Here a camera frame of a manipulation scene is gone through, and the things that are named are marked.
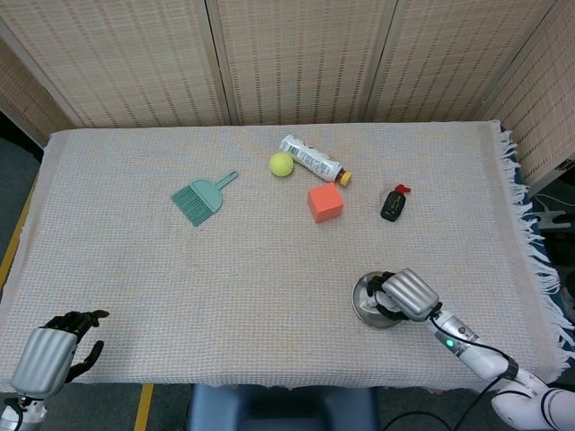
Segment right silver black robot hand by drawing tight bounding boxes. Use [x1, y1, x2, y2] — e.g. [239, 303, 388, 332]
[366, 268, 444, 323]

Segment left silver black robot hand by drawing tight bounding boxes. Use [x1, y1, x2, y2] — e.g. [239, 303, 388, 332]
[9, 308, 111, 399]

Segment silver metal bowl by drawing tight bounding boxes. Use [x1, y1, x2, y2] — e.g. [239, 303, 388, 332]
[351, 271, 405, 330]

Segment small black red-capped bottle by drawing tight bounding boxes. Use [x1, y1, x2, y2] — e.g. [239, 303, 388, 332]
[379, 182, 413, 222]

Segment orange cube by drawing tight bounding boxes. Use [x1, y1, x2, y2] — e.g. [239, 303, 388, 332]
[307, 181, 346, 224]

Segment grey metal stand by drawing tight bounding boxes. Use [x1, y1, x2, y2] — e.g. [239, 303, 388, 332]
[536, 208, 575, 233]

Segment white bottle yellow cap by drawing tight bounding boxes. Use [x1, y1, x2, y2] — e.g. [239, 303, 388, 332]
[279, 134, 353, 188]

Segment yellow tennis ball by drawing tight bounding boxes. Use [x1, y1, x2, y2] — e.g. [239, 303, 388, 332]
[269, 151, 296, 178]

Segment beige waffle tablecloth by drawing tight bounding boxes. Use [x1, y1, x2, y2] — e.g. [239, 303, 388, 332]
[0, 119, 575, 396]

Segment woven bamboo screen panel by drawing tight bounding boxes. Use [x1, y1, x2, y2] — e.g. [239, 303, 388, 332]
[475, 0, 575, 192]
[206, 0, 399, 127]
[0, 0, 237, 129]
[366, 0, 558, 123]
[0, 20, 86, 149]

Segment green hand brush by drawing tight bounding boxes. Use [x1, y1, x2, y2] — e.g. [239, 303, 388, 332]
[170, 171, 241, 229]

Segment black floor cable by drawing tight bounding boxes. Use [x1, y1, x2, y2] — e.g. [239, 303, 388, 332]
[385, 410, 450, 431]

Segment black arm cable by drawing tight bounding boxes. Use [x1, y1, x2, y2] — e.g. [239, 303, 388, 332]
[429, 304, 522, 431]

